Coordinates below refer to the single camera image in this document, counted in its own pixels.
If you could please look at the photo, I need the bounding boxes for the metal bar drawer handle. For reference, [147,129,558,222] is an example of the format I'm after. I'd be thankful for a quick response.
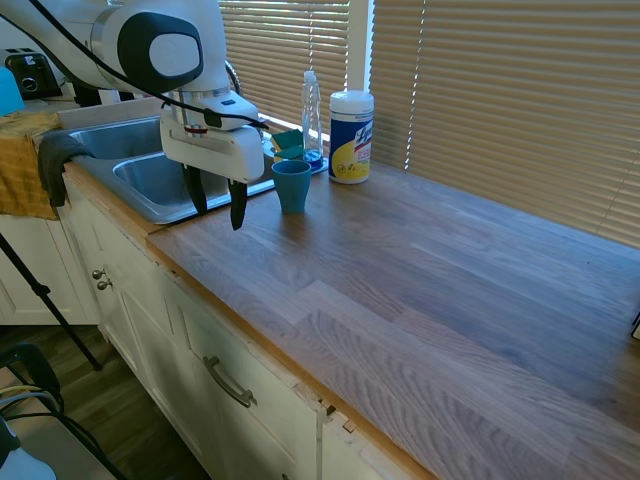
[201,355,258,409]

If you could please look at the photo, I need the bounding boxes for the white kitchen cabinet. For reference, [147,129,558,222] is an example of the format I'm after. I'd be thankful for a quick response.
[0,167,429,480]

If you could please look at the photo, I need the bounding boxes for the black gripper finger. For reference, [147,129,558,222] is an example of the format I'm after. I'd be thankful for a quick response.
[181,163,209,217]
[228,178,249,232]

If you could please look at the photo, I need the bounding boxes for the blue mug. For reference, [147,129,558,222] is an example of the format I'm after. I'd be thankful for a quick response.
[270,159,313,215]

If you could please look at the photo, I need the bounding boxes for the wide beige window blind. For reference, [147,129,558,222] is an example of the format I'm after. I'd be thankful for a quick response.
[371,0,640,250]

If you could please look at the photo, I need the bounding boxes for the yellow towel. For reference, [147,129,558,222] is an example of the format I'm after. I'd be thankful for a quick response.
[0,111,65,222]

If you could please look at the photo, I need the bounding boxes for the black tripod leg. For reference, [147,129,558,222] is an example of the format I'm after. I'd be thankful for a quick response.
[0,231,104,372]

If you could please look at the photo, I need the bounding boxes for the clear dish soap bottle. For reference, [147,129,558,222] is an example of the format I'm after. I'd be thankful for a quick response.
[300,69,324,169]

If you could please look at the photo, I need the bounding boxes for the narrow beige window blind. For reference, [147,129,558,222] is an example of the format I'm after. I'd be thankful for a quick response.
[217,0,352,132]

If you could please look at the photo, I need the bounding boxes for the light blue plastic object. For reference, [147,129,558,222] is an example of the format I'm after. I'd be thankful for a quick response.
[0,66,27,117]

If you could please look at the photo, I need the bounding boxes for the Lysol wipes canister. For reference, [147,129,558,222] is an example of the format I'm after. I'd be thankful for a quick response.
[328,89,376,185]

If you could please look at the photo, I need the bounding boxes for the green yellow sponge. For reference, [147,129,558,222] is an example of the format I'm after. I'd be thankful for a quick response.
[270,129,305,163]

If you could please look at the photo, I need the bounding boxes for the grey cloth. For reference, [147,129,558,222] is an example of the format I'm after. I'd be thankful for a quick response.
[37,130,97,209]

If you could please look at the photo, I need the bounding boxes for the stainless steel double sink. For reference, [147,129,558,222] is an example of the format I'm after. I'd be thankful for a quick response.
[66,114,332,226]

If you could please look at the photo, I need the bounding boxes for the black toaster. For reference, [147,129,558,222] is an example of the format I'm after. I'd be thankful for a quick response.
[3,47,64,100]

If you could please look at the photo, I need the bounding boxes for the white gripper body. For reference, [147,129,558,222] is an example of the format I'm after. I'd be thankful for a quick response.
[159,97,267,184]

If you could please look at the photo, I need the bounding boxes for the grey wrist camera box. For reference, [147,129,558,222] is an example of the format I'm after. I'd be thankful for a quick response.
[201,94,262,133]

